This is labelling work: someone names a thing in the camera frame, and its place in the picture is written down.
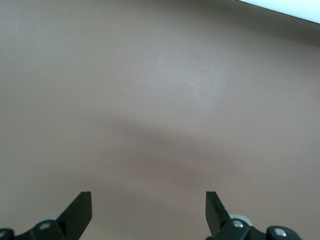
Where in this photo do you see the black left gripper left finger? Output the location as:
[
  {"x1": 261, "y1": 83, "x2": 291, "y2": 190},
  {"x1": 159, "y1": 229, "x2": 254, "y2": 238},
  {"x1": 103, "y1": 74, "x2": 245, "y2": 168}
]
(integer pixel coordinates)
[{"x1": 14, "y1": 191, "x2": 93, "y2": 240}]

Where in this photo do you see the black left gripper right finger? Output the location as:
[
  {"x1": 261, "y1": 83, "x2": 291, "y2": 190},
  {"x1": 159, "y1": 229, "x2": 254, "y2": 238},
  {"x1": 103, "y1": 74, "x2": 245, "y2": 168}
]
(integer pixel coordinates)
[{"x1": 205, "y1": 191, "x2": 267, "y2": 240}]

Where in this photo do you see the brown table mat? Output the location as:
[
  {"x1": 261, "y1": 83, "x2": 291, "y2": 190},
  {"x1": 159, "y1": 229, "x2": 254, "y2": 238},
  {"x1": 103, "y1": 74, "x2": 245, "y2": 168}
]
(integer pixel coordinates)
[{"x1": 0, "y1": 0, "x2": 320, "y2": 240}]

